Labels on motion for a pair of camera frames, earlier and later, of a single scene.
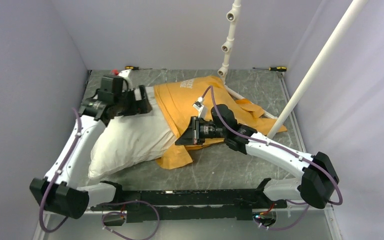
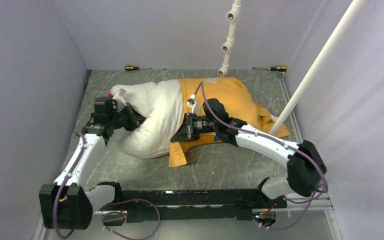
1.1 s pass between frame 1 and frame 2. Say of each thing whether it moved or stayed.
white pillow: moved
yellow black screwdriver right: stayed
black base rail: stayed
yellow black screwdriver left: stayed
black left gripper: moved
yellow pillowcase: moved
